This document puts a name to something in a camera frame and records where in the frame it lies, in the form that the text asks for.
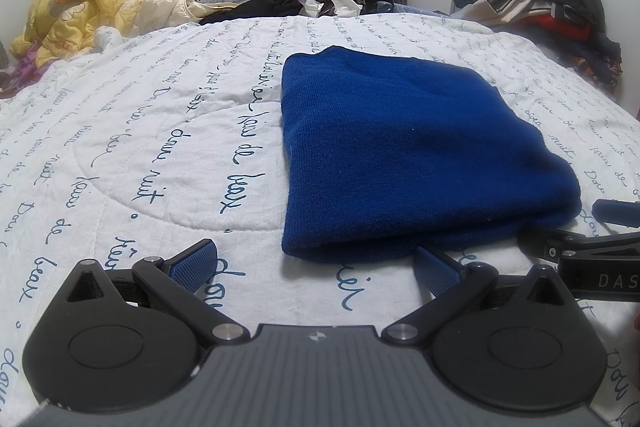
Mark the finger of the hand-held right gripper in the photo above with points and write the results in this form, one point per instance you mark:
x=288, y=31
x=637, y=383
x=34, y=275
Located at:
x=612, y=212
x=547, y=244

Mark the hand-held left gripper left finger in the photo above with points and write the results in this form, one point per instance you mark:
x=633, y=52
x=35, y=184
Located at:
x=192, y=264

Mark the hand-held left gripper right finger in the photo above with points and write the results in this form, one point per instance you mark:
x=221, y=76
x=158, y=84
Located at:
x=435, y=267

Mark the blue knit sweater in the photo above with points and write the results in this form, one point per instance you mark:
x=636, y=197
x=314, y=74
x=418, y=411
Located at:
x=400, y=147

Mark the white script-printed bedspread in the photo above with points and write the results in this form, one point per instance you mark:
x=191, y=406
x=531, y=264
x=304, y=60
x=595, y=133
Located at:
x=125, y=132

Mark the dark patterned cloth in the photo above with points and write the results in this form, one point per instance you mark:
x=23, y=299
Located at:
x=597, y=59

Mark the red garment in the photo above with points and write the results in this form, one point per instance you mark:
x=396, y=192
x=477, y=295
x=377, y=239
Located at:
x=565, y=27

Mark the beige tote bag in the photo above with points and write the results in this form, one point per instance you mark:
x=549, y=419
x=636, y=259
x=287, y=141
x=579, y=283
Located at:
x=515, y=2

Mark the purple floral cloth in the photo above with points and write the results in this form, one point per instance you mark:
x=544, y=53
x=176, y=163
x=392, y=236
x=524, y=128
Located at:
x=17, y=74

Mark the black garment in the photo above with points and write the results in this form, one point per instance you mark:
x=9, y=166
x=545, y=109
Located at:
x=270, y=7

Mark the yellow quilt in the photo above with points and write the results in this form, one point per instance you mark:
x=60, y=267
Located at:
x=90, y=7

